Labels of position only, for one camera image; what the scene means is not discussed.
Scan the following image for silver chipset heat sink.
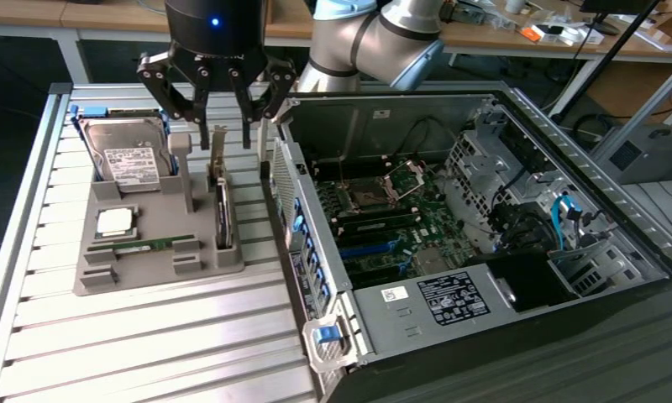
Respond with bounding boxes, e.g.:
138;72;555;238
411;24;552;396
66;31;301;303
413;249;455;272

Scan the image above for small white box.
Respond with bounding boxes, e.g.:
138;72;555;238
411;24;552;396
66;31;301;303
559;25;604;46

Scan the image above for metal disk bay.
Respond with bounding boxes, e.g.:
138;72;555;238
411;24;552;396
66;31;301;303
547;237;645;297

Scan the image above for silver CPU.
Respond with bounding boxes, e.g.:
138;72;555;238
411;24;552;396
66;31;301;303
96;207;136;235

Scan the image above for wooden desk grey legs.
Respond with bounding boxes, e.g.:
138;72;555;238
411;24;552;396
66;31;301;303
441;0;672;123
0;0;315;85

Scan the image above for black case fan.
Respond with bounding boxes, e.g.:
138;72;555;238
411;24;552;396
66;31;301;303
489;201;561;257

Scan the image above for open black PC case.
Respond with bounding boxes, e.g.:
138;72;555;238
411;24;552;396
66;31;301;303
256;81;672;403

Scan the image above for grey metal desk device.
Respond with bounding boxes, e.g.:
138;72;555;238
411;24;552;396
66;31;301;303
443;0;488;24

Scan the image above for grey case handle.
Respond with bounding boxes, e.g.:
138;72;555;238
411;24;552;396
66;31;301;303
256;92;293;163
301;315;360;374

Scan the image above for blue disk wire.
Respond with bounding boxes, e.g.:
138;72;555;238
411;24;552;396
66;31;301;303
551;191;581;253

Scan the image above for metal socket cover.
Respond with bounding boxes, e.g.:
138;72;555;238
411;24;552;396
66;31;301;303
383;159;427;201

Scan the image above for black stand pole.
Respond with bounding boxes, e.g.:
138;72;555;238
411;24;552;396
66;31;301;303
547;0;667;125

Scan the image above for green RAM stick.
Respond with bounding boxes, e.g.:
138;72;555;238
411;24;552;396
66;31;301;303
86;233;197;255

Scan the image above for grey parts rack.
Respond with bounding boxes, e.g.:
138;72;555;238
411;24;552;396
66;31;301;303
72;133;245;297

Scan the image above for graphics card with metal bracket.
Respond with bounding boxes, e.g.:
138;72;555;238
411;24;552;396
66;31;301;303
206;123;240;253

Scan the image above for perforated metal drive cage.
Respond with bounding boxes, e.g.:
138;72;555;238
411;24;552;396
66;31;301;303
444;128;516;211

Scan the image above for silver hard disk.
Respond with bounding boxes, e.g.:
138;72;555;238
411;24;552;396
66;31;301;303
82;117;172;194

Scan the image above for black monitor with stand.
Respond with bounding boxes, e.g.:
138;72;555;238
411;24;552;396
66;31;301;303
579;0;660;35

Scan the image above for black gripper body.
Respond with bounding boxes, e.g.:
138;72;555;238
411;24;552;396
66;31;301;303
164;0;269;92

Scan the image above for blue expansion slot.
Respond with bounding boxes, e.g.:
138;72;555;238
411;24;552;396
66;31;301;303
339;238;403;259

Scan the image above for grey computer tower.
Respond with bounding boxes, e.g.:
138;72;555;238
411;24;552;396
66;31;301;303
591;123;672;186

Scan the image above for grey power supply unit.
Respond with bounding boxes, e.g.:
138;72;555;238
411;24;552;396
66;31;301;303
349;268;516;358

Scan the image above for blue case latch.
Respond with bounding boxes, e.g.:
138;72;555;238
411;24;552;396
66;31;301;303
312;326;341;346

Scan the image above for green motherboard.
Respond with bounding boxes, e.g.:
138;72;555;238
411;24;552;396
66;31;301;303
312;154;483;290

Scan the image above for CPU socket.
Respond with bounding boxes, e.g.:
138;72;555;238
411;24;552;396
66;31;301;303
339;178;396;213

